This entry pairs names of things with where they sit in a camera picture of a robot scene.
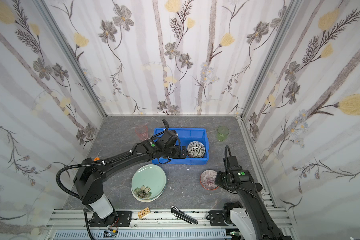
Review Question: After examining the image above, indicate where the black white patterned bowl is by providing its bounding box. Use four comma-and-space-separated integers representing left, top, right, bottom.
187, 141, 206, 158

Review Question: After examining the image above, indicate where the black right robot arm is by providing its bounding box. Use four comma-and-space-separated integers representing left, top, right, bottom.
215, 146, 292, 240

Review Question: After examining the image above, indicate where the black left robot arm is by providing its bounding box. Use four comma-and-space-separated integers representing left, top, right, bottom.
56, 119, 187, 221

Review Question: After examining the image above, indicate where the blue plastic bin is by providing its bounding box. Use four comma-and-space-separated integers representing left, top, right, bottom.
152, 128, 210, 165

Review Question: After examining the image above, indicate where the red pink glass bowl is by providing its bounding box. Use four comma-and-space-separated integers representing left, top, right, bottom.
200, 170, 218, 191

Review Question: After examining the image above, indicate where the pink transparent cup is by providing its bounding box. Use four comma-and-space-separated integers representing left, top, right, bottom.
135, 125, 149, 141

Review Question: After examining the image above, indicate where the green floral plate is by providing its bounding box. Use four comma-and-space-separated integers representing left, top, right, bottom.
131, 164, 167, 191

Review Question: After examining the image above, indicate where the green transparent cup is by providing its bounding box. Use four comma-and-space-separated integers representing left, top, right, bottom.
217, 126, 230, 142

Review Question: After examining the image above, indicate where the black folding tool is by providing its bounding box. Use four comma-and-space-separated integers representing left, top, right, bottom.
171, 206, 199, 225

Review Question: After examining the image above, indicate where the small wooden block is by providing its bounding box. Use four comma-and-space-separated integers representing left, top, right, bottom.
138, 207, 151, 219

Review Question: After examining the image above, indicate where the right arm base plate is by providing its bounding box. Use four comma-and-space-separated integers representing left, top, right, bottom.
206, 210, 228, 227

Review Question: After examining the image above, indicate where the aluminium rail frame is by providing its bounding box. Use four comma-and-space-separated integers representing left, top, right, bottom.
44, 208, 293, 240

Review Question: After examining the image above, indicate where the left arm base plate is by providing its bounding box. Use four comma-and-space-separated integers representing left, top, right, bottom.
89, 211, 132, 228

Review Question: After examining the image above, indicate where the white perforated cable tray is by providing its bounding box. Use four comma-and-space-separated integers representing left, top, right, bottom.
52, 229, 232, 240

